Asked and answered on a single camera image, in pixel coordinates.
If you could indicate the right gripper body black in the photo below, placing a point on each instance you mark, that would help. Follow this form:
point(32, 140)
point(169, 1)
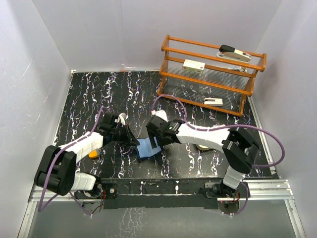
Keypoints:
point(159, 137)

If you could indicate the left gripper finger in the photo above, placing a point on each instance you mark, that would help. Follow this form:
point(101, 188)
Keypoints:
point(128, 146)
point(130, 138)

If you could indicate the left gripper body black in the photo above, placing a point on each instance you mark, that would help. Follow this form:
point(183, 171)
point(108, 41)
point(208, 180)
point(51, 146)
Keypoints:
point(119, 134)

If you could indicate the blue card holder wallet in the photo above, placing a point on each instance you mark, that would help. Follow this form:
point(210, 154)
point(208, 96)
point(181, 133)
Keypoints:
point(145, 150)

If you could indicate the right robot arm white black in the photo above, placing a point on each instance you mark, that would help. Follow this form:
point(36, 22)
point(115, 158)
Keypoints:
point(238, 146)

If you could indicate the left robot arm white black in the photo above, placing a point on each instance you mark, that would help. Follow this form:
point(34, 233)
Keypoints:
point(57, 168)

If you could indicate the yellow grey small box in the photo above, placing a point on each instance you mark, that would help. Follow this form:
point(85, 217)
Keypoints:
point(94, 154)

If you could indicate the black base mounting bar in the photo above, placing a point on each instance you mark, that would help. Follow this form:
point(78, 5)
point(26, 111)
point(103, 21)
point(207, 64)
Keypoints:
point(166, 193)

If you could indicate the beige plastic tray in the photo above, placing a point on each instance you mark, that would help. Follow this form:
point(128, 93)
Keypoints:
point(203, 148)

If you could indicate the small white stapler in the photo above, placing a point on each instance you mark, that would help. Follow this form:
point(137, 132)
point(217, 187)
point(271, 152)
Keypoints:
point(215, 102)

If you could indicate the white staples box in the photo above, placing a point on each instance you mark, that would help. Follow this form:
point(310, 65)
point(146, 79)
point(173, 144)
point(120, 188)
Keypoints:
point(193, 66)

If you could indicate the orange wooden shelf rack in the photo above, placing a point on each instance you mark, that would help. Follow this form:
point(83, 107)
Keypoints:
point(231, 80)

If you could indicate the black beige stapler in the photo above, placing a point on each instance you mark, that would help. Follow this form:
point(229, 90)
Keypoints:
point(230, 53)

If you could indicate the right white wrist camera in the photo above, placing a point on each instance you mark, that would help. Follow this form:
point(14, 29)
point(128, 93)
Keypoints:
point(161, 114)

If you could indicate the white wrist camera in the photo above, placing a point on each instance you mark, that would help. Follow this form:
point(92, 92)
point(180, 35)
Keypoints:
point(161, 114)
point(121, 118)

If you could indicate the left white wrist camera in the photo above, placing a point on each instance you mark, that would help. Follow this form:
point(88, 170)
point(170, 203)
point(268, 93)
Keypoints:
point(121, 118)

